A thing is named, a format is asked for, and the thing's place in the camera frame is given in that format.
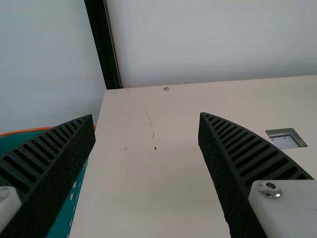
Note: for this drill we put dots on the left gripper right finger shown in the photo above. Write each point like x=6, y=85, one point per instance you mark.
x=242, y=173

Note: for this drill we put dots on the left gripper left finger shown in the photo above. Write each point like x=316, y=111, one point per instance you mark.
x=49, y=173

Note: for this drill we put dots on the teal shopping basket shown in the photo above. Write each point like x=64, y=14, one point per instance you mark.
x=71, y=205

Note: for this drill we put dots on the small square scanner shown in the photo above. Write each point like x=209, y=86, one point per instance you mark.
x=289, y=141

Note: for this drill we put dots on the black post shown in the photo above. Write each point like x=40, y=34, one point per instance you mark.
x=104, y=44

